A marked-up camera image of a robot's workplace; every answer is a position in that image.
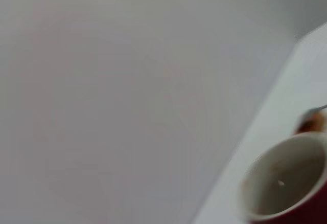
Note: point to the red ceramic coffee cup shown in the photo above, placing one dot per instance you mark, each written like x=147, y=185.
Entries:
x=281, y=178

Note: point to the orange wooden block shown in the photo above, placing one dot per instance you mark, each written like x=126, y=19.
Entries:
x=311, y=124

